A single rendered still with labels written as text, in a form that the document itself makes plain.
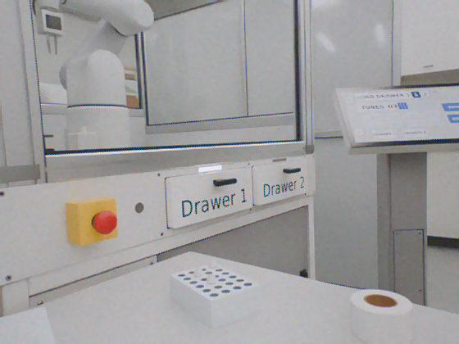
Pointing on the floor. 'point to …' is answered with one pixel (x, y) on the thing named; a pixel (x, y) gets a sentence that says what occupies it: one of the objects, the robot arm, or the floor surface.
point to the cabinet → (215, 238)
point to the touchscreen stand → (402, 224)
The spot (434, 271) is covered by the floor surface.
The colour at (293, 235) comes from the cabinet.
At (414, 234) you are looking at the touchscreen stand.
